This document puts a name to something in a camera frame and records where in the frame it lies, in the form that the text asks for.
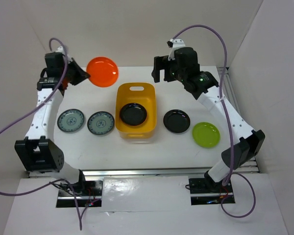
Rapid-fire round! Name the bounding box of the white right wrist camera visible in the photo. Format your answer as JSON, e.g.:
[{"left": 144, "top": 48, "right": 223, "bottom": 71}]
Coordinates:
[{"left": 167, "top": 38, "right": 186, "bottom": 61}]

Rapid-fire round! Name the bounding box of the orange plate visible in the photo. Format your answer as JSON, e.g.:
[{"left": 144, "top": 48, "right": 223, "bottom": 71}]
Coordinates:
[{"left": 86, "top": 56, "right": 119, "bottom": 88}]

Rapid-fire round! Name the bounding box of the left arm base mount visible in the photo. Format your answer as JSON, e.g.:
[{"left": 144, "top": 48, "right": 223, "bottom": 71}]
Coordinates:
[{"left": 53, "top": 180, "right": 103, "bottom": 208}]

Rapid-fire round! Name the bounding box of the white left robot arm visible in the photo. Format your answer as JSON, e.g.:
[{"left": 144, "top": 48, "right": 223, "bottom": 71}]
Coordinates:
[{"left": 14, "top": 46, "right": 90, "bottom": 195}]

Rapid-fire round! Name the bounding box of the black plate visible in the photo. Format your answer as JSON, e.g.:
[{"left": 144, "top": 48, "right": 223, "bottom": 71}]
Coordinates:
[
  {"left": 120, "top": 103, "right": 147, "bottom": 126},
  {"left": 163, "top": 109, "right": 191, "bottom": 134}
]

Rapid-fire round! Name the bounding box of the green plate near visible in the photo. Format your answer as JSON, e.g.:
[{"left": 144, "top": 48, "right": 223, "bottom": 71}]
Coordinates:
[{"left": 192, "top": 122, "right": 221, "bottom": 148}]

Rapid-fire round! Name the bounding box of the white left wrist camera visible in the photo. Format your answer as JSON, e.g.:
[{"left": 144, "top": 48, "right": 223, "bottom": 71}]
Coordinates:
[{"left": 56, "top": 46, "right": 64, "bottom": 53}]

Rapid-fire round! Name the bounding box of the front aluminium rail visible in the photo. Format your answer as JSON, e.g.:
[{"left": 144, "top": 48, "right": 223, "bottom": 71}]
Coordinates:
[{"left": 28, "top": 166, "right": 260, "bottom": 178}]

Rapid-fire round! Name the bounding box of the small blue floral plate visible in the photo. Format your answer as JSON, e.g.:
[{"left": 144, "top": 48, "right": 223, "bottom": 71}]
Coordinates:
[{"left": 87, "top": 111, "right": 115, "bottom": 136}]

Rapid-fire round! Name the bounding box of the yellow plastic bin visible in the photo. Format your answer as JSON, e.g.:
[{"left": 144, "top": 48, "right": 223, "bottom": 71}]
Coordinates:
[{"left": 115, "top": 83, "right": 157, "bottom": 139}]

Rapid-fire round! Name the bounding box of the large blue floral plate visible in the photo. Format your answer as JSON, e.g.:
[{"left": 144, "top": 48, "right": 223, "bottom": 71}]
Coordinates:
[{"left": 57, "top": 109, "right": 85, "bottom": 133}]

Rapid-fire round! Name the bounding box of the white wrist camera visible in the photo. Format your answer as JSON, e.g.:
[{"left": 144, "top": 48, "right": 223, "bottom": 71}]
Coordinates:
[
  {"left": 167, "top": 38, "right": 186, "bottom": 61},
  {"left": 56, "top": 46, "right": 64, "bottom": 53}
]

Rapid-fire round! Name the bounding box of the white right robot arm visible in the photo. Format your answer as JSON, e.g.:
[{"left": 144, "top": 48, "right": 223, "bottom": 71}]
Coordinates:
[{"left": 151, "top": 47, "right": 265, "bottom": 192}]

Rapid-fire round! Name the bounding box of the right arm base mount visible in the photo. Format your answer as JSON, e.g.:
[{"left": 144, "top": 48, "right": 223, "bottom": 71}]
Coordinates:
[{"left": 185, "top": 178, "right": 235, "bottom": 206}]

